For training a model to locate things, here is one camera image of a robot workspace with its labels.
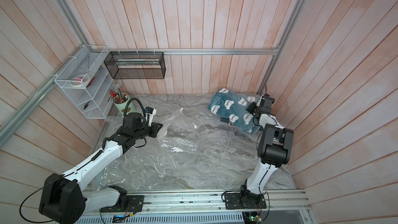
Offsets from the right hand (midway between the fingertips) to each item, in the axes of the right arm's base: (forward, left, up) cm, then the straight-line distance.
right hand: (250, 104), depth 99 cm
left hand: (-22, +54, +5) cm, 58 cm away
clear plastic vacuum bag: (-36, +56, -9) cm, 67 cm away
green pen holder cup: (-2, +85, +4) cm, 85 cm away
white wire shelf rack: (-15, +87, +19) cm, 91 cm away
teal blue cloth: (-4, +12, +2) cm, 13 cm away
